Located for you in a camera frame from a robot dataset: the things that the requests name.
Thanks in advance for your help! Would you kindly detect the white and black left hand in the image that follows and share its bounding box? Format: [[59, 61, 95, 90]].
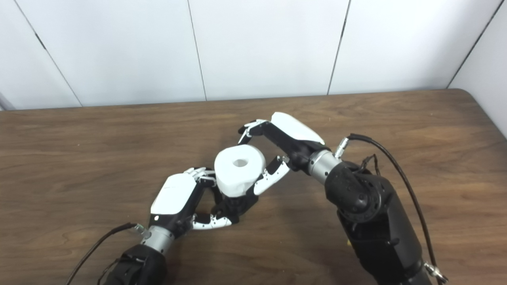
[[150, 166, 233, 238]]

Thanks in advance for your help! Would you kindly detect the white and black right hand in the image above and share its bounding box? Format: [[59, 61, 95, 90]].
[[238, 112, 326, 196]]

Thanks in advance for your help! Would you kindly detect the black flanged holder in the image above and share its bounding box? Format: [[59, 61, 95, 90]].
[[212, 190, 260, 224]]

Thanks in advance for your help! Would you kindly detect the round white piece with holes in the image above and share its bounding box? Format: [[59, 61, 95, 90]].
[[214, 144, 267, 198]]

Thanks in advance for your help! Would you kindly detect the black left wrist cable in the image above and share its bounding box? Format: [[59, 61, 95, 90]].
[[65, 222, 152, 285]]

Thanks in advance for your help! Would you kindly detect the gray wall pipe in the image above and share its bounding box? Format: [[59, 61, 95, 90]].
[[0, 92, 16, 111]]

